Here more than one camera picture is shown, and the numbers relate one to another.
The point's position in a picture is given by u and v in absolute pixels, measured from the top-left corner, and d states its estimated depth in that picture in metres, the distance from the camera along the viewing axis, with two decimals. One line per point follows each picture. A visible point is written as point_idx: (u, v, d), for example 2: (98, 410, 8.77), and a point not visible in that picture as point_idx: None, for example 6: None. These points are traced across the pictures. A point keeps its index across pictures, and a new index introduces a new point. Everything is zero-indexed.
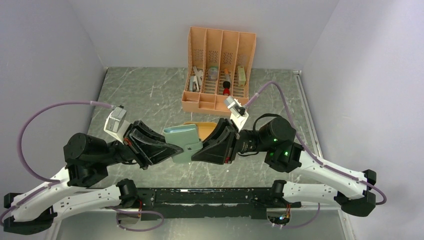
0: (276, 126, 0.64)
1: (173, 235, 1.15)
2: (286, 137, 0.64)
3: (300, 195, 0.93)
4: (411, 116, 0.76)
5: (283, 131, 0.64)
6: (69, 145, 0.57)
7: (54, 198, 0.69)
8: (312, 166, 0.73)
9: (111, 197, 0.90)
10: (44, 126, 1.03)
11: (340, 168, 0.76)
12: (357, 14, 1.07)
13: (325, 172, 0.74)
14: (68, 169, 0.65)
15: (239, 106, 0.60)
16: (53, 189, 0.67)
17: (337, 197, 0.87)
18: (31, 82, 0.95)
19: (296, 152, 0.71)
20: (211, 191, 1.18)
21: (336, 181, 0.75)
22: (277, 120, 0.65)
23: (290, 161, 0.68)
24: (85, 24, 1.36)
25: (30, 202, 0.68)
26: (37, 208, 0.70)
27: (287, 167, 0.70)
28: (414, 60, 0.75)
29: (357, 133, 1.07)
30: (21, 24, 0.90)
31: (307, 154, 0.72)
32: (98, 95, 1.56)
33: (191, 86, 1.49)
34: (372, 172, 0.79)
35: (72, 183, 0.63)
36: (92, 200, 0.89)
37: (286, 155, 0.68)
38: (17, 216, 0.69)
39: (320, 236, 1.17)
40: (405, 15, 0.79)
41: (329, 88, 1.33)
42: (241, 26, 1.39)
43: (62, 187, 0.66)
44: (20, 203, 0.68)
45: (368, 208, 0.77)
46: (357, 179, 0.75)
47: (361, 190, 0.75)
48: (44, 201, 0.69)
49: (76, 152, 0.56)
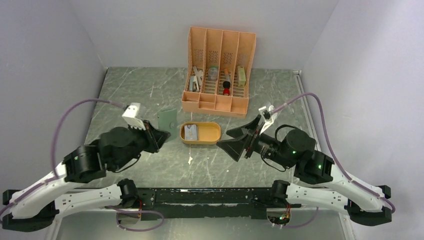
0: (293, 138, 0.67)
1: (173, 235, 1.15)
2: (304, 148, 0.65)
3: (305, 199, 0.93)
4: (411, 118, 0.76)
5: (301, 142, 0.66)
6: (113, 133, 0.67)
7: (52, 194, 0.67)
8: (341, 180, 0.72)
9: (112, 196, 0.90)
10: (44, 126, 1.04)
11: (363, 182, 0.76)
12: (356, 14, 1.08)
13: (353, 188, 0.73)
14: (65, 164, 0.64)
15: (266, 111, 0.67)
16: (50, 186, 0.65)
17: (349, 207, 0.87)
18: (31, 82, 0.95)
19: (328, 165, 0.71)
20: (211, 191, 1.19)
21: (361, 197, 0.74)
22: (293, 133, 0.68)
23: (323, 175, 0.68)
24: (84, 24, 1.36)
25: (28, 199, 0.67)
26: (35, 205, 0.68)
27: (318, 180, 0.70)
28: (414, 62, 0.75)
29: (357, 134, 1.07)
30: (21, 25, 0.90)
31: (337, 168, 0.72)
32: (98, 94, 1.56)
33: (191, 86, 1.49)
34: (388, 188, 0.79)
35: (69, 178, 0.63)
36: (93, 198, 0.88)
37: (318, 168, 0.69)
38: (15, 214, 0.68)
39: (320, 237, 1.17)
40: (406, 16, 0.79)
41: (329, 88, 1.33)
42: (241, 26, 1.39)
43: (60, 182, 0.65)
44: (18, 199, 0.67)
45: (379, 221, 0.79)
46: (378, 195, 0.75)
47: (380, 206, 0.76)
48: (44, 198, 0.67)
49: (120, 141, 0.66)
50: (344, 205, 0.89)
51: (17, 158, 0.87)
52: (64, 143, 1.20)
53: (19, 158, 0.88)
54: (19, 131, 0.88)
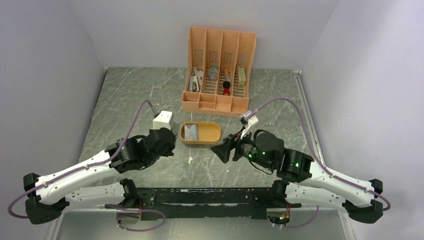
0: (261, 139, 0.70)
1: (173, 235, 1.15)
2: (270, 148, 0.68)
3: (303, 198, 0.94)
4: (411, 118, 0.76)
5: (268, 143, 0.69)
6: (158, 131, 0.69)
7: (87, 180, 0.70)
8: (321, 176, 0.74)
9: (116, 193, 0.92)
10: (44, 126, 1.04)
11: (346, 177, 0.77)
12: (356, 14, 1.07)
13: (334, 182, 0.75)
14: (108, 151, 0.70)
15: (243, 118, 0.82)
16: (91, 170, 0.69)
17: (347, 204, 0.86)
18: (30, 82, 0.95)
19: (307, 163, 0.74)
20: (211, 191, 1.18)
21: (345, 191, 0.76)
22: (262, 135, 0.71)
23: (301, 172, 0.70)
24: (84, 24, 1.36)
25: (64, 181, 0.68)
26: (66, 190, 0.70)
27: (298, 177, 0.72)
28: (414, 62, 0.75)
29: (357, 134, 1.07)
30: (21, 25, 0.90)
31: (317, 164, 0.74)
32: (98, 94, 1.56)
33: (191, 86, 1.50)
34: (379, 182, 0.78)
35: (113, 165, 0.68)
36: (99, 194, 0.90)
37: (296, 167, 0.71)
38: (45, 196, 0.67)
39: (320, 237, 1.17)
40: (406, 15, 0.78)
41: (329, 88, 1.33)
42: (241, 26, 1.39)
43: (103, 167, 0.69)
44: (51, 182, 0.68)
45: (375, 217, 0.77)
46: (365, 188, 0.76)
47: (369, 199, 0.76)
48: (79, 182, 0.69)
49: (166, 139, 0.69)
50: (342, 203, 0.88)
51: (18, 158, 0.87)
52: (64, 143, 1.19)
53: (19, 158, 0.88)
54: (19, 131, 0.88)
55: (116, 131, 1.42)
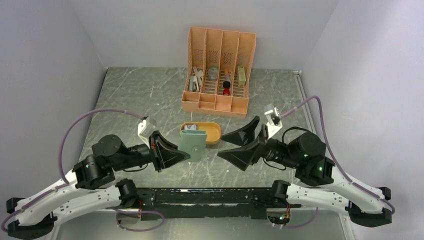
0: (307, 141, 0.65)
1: (173, 235, 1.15)
2: (317, 152, 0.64)
3: (305, 200, 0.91)
4: (411, 117, 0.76)
5: (315, 146, 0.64)
6: (100, 143, 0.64)
7: (61, 200, 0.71)
8: (341, 182, 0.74)
9: (111, 197, 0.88)
10: (45, 125, 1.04)
11: (364, 185, 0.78)
12: (356, 14, 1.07)
13: (353, 189, 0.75)
14: (75, 172, 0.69)
15: (274, 115, 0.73)
16: (60, 192, 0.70)
17: (350, 208, 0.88)
18: (31, 81, 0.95)
19: (328, 167, 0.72)
20: (211, 191, 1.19)
21: (362, 199, 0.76)
22: (306, 135, 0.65)
23: (324, 177, 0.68)
24: (84, 24, 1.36)
25: (37, 205, 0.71)
26: (42, 212, 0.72)
27: (319, 182, 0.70)
28: (414, 61, 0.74)
29: (357, 134, 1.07)
30: (20, 25, 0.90)
31: (338, 171, 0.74)
32: (98, 94, 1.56)
33: (191, 86, 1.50)
34: (388, 189, 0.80)
35: (80, 185, 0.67)
36: (91, 202, 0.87)
37: (319, 170, 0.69)
38: (22, 220, 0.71)
39: (320, 237, 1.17)
40: (406, 15, 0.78)
41: (329, 88, 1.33)
42: (241, 26, 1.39)
43: (71, 188, 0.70)
44: (25, 206, 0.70)
45: (379, 223, 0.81)
46: (379, 196, 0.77)
47: (380, 207, 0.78)
48: (53, 203, 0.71)
49: (109, 150, 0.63)
50: (345, 206, 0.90)
51: (18, 159, 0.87)
52: (64, 143, 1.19)
53: (20, 158, 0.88)
54: (19, 131, 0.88)
55: (116, 131, 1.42)
